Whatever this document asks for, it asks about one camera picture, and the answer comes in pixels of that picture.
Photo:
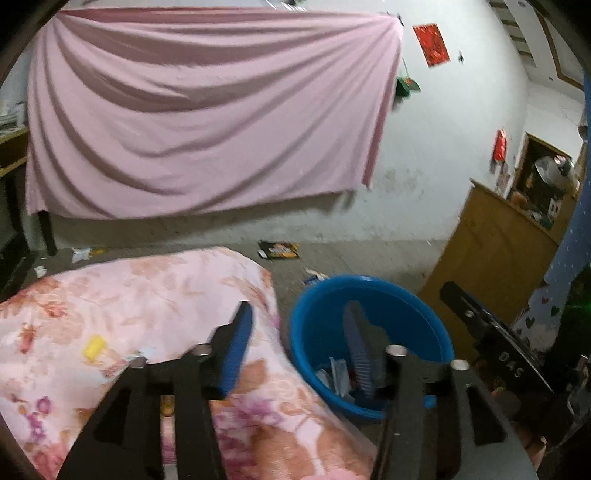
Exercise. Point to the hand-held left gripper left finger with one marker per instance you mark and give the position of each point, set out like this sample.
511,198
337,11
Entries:
238,350

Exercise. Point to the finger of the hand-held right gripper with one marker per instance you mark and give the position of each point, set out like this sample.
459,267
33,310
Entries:
461,302

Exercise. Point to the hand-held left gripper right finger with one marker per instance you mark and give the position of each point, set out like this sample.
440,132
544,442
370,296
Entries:
358,355

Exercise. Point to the grey silver wrapper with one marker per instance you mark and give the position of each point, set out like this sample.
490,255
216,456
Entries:
339,374

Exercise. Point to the blue plastic bucket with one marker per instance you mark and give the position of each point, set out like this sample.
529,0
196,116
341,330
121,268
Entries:
318,323

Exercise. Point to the small yellow item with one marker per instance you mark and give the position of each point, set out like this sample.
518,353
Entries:
94,348

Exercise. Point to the wooden cabinet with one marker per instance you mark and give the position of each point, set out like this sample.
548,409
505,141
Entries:
489,249

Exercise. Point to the small floor litter scrap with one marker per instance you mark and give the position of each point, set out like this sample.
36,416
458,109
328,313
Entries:
316,278

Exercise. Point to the black snack packet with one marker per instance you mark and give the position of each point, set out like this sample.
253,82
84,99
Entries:
278,250

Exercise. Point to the floral blanket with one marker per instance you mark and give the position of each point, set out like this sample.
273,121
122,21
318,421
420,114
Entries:
138,300

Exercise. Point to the metal bowl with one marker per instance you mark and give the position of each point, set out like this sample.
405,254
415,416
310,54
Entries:
551,170

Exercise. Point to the red hanging bag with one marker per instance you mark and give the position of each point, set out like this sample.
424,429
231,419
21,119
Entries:
500,145

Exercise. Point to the white crumpled wrapper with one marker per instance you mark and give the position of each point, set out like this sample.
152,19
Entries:
81,253

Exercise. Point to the green hanging pouch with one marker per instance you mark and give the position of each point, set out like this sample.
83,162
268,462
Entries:
406,85

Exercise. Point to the dark table leg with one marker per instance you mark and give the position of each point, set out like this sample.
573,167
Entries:
47,233

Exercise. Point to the wooden shelf desk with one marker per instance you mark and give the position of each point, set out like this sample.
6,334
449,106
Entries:
11,154

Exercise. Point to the stack of books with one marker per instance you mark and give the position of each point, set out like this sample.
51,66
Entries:
10,113

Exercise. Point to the dark wooden frame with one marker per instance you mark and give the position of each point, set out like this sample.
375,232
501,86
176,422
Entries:
531,157

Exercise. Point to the pink wall cloth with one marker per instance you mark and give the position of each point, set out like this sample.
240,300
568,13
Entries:
184,129

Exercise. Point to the red wall paper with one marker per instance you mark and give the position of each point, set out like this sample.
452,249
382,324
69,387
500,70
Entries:
431,44

